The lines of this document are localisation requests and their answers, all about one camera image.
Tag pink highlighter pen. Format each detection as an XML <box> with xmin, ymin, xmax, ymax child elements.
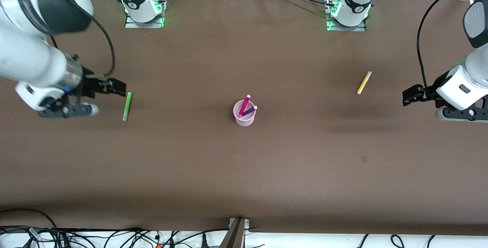
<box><xmin>239</xmin><ymin>94</ymin><xmax>251</xmax><ymax>115</ymax></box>

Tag pink cup pen holder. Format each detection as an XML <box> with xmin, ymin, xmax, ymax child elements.
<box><xmin>233</xmin><ymin>100</ymin><xmax>257</xmax><ymax>126</ymax></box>

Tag green highlighter pen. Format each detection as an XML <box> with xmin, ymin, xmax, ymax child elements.
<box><xmin>122</xmin><ymin>92</ymin><xmax>132</xmax><ymax>122</ymax></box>

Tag yellow highlighter pen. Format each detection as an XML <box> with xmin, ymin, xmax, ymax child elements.
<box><xmin>357</xmin><ymin>71</ymin><xmax>372</xmax><ymax>95</ymax></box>

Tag brown paper table cover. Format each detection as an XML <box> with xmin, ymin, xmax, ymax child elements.
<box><xmin>0</xmin><ymin>0</ymin><xmax>488</xmax><ymax>236</ymax></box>

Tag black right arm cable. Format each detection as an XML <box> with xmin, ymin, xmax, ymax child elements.
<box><xmin>49</xmin><ymin>15</ymin><xmax>116</xmax><ymax>79</ymax></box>

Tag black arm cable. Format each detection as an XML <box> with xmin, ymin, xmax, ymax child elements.
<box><xmin>416</xmin><ymin>0</ymin><xmax>488</xmax><ymax>89</ymax></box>
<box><xmin>49</xmin><ymin>15</ymin><xmax>116</xmax><ymax>79</ymax></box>

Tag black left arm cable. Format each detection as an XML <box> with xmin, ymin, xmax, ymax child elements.
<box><xmin>416</xmin><ymin>0</ymin><xmax>488</xmax><ymax>89</ymax></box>

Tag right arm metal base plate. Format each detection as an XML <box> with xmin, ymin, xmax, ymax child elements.
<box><xmin>125</xmin><ymin>11</ymin><xmax>165</xmax><ymax>29</ymax></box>

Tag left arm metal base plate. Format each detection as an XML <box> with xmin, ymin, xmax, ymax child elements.
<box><xmin>327</xmin><ymin>16</ymin><xmax>367</xmax><ymax>32</ymax></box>

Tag thick black looped floor cable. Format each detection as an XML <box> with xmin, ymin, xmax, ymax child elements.
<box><xmin>0</xmin><ymin>208</ymin><xmax>58</xmax><ymax>231</ymax></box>

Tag tangled black floor cables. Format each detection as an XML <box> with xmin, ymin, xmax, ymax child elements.
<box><xmin>0</xmin><ymin>226</ymin><xmax>230</xmax><ymax>248</ymax></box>

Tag metal table edge bracket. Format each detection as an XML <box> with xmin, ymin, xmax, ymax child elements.
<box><xmin>220</xmin><ymin>218</ymin><xmax>250</xmax><ymax>248</ymax></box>

